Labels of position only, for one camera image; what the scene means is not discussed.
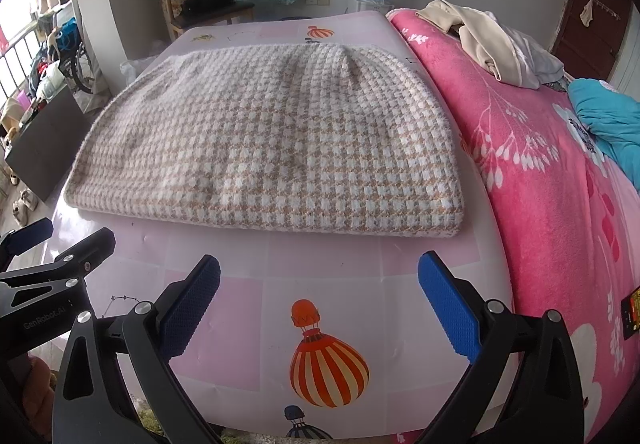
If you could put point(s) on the wheelchair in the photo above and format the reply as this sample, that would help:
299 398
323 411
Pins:
80 69

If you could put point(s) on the balcony railing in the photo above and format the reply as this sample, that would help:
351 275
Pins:
17 64

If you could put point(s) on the wooden chair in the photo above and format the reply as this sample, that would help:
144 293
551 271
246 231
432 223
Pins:
172 9

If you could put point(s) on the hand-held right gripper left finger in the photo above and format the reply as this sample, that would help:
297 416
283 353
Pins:
192 309

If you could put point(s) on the brown wooden door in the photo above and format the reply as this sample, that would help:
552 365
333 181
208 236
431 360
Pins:
605 44

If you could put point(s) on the white wall outlet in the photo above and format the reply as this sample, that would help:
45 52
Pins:
317 0

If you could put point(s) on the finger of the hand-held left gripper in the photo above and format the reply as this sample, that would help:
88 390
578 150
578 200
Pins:
30 234
85 254

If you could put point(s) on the black blanket label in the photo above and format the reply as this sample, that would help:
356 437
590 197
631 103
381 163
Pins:
631 314

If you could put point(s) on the beige houndstooth knit sweater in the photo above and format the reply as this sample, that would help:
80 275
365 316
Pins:
275 139

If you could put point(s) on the clear plastic bag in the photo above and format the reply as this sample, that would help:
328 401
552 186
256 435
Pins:
132 69

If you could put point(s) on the light grey garment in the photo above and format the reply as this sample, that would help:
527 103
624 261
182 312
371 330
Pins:
545 61

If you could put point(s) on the pink floral blanket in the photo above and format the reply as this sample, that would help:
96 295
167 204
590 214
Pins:
540 224

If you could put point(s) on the dark grey cabinet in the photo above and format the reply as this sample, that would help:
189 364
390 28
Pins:
45 144

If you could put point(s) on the beige garment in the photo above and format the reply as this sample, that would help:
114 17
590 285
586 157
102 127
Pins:
475 34

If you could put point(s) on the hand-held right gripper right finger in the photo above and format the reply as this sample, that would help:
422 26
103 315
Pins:
450 309

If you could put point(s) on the person's left hand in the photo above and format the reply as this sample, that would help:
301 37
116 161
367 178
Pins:
37 384

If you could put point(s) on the small hanging cloth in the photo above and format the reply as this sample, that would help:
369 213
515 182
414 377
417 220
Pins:
587 14

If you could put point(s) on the beige shoe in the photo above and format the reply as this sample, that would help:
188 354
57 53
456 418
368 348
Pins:
21 215
30 199

